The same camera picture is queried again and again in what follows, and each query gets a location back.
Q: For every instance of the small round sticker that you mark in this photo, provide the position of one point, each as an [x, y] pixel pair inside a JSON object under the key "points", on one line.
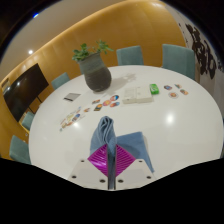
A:
{"points": [[184, 92], [168, 87], [173, 95], [178, 86]]}

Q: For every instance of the teal chairs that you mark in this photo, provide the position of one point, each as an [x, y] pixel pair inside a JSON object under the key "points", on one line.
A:
{"points": [[178, 60]]}

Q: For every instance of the grey flat card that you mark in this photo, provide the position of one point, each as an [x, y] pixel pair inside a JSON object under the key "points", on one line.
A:
{"points": [[72, 97]]}

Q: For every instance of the grey ribbed potted plant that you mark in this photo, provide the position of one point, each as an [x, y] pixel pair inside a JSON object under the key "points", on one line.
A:
{"points": [[96, 75]]}

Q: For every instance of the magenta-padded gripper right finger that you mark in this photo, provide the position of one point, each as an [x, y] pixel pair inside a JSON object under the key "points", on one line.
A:
{"points": [[125, 161]]}

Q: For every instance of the blue orange round sticker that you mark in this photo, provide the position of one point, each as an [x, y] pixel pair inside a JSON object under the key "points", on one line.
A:
{"points": [[114, 98]]}

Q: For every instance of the ceiling spotlights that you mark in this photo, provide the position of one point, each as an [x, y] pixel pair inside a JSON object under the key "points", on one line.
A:
{"points": [[30, 51]]}

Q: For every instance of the small green box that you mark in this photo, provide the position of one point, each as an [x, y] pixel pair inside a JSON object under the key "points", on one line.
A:
{"points": [[154, 88]]}

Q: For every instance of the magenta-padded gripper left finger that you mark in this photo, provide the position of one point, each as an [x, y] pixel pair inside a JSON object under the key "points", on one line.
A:
{"points": [[98, 161]]}

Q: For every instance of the white flat box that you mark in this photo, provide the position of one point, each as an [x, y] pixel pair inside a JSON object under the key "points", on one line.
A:
{"points": [[137, 95]]}

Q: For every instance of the dark square sticker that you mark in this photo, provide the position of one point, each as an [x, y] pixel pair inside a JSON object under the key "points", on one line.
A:
{"points": [[98, 107]]}

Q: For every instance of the blue towel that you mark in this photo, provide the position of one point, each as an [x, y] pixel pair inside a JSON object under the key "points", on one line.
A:
{"points": [[105, 133]]}

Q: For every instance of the white calligraphy banner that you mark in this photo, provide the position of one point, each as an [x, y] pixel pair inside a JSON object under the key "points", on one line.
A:
{"points": [[203, 53]]}

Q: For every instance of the black television screen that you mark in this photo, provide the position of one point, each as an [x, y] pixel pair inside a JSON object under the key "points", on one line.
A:
{"points": [[25, 91]]}

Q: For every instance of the red blue oval sticker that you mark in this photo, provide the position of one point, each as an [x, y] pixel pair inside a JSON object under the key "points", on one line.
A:
{"points": [[115, 104]]}

